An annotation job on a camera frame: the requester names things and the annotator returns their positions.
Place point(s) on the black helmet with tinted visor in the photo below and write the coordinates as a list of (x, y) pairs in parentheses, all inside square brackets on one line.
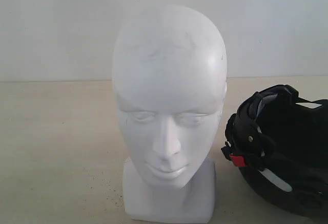
[(279, 145)]

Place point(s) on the white mannequin head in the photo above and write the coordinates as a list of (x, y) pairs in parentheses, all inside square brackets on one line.
[(169, 76)]

